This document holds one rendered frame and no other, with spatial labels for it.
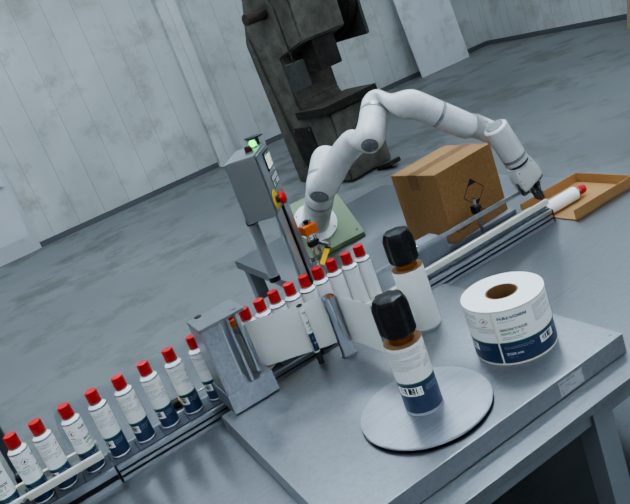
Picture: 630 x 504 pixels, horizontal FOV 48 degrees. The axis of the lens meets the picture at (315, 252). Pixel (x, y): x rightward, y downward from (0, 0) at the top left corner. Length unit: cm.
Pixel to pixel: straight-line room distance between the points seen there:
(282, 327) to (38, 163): 909
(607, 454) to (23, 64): 996
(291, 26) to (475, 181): 484
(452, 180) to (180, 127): 898
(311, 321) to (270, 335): 12
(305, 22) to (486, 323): 585
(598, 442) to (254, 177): 111
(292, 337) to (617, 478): 89
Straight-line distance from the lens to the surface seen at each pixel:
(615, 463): 181
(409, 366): 156
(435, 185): 253
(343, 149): 252
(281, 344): 201
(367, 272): 218
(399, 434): 160
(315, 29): 735
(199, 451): 199
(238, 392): 193
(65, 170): 1094
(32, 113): 1089
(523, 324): 169
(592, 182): 289
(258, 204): 203
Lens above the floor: 179
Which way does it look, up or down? 18 degrees down
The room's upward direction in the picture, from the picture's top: 21 degrees counter-clockwise
